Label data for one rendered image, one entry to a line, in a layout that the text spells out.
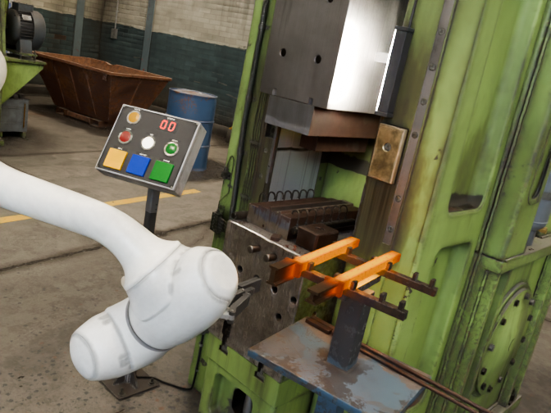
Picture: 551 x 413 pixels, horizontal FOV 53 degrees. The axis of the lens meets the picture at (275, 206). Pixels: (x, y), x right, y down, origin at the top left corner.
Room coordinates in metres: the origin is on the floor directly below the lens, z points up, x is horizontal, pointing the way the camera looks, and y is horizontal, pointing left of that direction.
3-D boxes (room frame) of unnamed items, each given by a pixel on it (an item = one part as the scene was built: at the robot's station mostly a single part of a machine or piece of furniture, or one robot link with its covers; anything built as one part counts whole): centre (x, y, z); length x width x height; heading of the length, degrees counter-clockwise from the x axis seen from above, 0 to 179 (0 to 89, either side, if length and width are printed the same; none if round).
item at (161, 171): (1.96, 0.43, 1.01); 0.07 x 0.05 x 0.07; 74
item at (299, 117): (1.96, -0.12, 1.32); 0.42 x 0.20 x 0.10; 139
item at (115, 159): (2.01, 0.63, 1.01); 0.07 x 0.05 x 0.07; 74
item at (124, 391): (2.11, 0.49, 0.05); 0.22 x 0.22 x 0.09; 49
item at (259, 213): (1.96, -0.12, 0.96); 0.42 x 0.20 x 0.09; 139
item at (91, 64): (8.40, 3.01, 0.42); 1.89 x 1.20 x 0.85; 60
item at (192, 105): (6.54, 1.21, 0.44); 0.59 x 0.59 x 0.88
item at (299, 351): (1.29, -0.25, 0.75); 0.40 x 0.30 x 0.02; 58
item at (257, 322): (1.93, -0.17, 0.69); 0.56 x 0.38 x 0.45; 139
